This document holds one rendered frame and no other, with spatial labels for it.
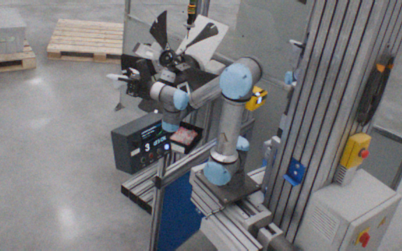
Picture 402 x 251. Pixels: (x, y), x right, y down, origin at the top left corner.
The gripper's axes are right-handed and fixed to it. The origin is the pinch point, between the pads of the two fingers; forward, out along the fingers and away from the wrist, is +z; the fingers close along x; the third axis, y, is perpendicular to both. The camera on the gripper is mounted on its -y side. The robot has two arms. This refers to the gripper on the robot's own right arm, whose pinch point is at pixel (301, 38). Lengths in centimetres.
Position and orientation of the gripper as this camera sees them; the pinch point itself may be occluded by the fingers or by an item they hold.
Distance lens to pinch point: 268.7
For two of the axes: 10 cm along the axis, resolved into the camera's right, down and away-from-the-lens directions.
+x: 9.8, -0.9, 1.7
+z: -1.9, -4.8, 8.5
